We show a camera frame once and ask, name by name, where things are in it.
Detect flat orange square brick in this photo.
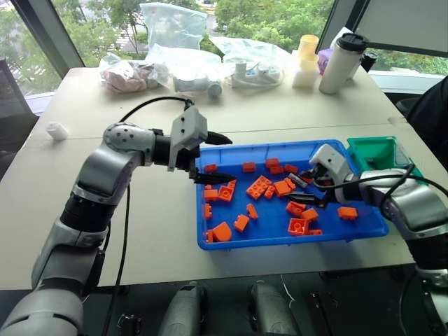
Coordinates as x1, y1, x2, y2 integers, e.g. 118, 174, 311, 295
273, 178, 298, 198

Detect white foam block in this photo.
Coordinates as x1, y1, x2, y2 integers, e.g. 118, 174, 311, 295
291, 67, 318, 89

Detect plastic bag with white parts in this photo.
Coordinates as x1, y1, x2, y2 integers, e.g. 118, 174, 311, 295
172, 74, 223, 99

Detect white tumbler with black lid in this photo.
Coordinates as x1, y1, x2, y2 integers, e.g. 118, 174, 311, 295
318, 32, 370, 95

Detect purple plastic item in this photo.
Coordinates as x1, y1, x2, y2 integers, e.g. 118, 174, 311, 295
316, 48, 333, 76

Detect black chair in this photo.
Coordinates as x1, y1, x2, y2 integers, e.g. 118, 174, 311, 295
394, 74, 448, 162

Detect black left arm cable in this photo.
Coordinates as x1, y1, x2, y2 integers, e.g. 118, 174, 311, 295
101, 97, 195, 336

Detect white adapter with cord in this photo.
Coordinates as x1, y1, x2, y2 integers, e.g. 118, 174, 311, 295
223, 60, 285, 89

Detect yellow stacked cups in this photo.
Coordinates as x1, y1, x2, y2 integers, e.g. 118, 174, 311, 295
297, 34, 321, 73

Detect orange rounded block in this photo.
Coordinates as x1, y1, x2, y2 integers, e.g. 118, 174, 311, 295
211, 222, 233, 244

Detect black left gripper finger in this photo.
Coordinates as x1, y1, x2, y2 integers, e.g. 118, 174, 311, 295
193, 170, 237, 186
205, 130, 234, 146

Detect large orange studded brick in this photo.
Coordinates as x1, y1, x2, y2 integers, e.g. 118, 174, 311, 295
245, 175, 274, 201

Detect clear crumpled plastic bag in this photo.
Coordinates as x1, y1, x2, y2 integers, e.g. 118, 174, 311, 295
209, 34, 292, 89

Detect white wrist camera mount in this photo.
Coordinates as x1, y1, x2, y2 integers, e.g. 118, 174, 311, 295
309, 143, 353, 183
167, 106, 209, 173

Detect orange square studded brick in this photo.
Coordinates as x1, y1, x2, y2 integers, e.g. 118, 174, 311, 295
217, 185, 236, 204
285, 201, 307, 216

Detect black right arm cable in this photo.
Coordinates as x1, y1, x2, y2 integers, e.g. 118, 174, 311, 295
312, 163, 448, 211

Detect orange hollow square brick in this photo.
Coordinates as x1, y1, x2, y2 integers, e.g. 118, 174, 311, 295
287, 217, 311, 237

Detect large clear plastic bag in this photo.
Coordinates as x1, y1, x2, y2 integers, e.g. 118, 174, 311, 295
139, 2, 209, 64

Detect plastic bag with pink contents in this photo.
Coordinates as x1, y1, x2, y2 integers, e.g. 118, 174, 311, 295
99, 52, 169, 95

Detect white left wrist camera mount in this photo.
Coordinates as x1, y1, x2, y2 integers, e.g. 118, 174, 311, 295
167, 106, 209, 173

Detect black cylindrical container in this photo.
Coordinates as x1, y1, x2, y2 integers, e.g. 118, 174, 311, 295
359, 50, 379, 74

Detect dark rounded grey shape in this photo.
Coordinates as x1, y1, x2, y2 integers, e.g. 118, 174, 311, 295
163, 281, 208, 336
246, 279, 299, 336

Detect white board panel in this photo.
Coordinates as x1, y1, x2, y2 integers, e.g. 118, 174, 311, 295
349, 0, 448, 59

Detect green plastic bin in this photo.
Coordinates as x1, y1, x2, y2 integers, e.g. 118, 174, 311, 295
346, 135, 428, 187

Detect small white plastic piece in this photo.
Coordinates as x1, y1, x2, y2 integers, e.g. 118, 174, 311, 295
45, 120, 69, 141

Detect orange rectangular brick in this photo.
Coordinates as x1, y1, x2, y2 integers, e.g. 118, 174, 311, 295
336, 206, 359, 221

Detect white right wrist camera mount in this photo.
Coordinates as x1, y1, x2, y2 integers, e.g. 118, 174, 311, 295
309, 143, 353, 183

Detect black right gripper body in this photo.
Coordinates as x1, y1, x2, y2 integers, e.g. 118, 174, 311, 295
310, 165, 337, 208

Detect black cable under table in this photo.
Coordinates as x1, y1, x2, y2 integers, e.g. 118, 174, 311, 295
398, 269, 421, 336

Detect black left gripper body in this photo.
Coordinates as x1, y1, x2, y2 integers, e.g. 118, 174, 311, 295
174, 142, 203, 183

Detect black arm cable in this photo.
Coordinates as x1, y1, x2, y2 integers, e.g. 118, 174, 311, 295
101, 97, 195, 336
312, 163, 448, 211

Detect blue plastic bin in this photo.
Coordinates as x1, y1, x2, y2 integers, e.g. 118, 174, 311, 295
194, 139, 391, 251

